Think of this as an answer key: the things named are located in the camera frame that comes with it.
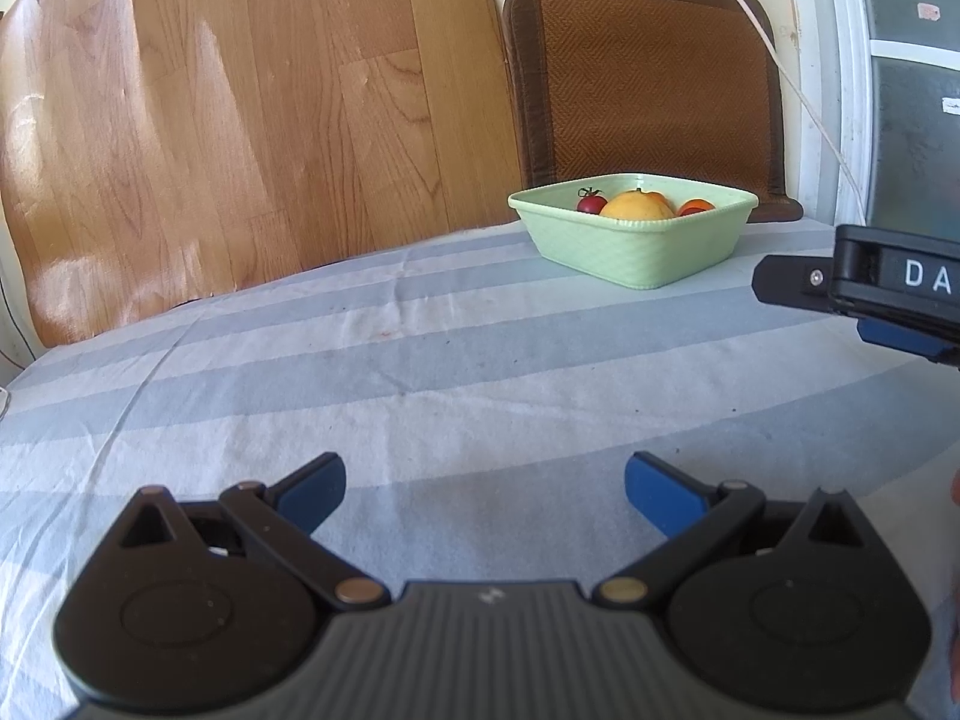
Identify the thin black cable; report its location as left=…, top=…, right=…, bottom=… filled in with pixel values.
left=0, top=270, right=35, bottom=370

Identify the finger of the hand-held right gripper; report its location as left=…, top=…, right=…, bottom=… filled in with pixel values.
left=751, top=255, right=838, bottom=312
left=856, top=316, right=960, bottom=371

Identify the blue white striped bedsheet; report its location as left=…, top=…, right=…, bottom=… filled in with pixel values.
left=0, top=217, right=960, bottom=720

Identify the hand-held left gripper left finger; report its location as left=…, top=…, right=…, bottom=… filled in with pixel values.
left=118, top=451, right=392, bottom=611

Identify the large yellow grapefruit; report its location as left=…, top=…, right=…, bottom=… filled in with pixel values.
left=599, top=190, right=676, bottom=221

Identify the wood-pattern vinyl sheet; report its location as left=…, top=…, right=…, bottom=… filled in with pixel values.
left=0, top=0, right=526, bottom=350

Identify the white window frame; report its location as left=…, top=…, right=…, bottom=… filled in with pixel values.
left=784, top=0, right=960, bottom=241

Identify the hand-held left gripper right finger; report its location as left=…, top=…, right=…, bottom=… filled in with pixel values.
left=592, top=451, right=875, bottom=611

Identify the light green square bowl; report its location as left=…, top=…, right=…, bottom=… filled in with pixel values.
left=508, top=173, right=760, bottom=291

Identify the white power cord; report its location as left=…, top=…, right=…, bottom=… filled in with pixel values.
left=688, top=0, right=867, bottom=220

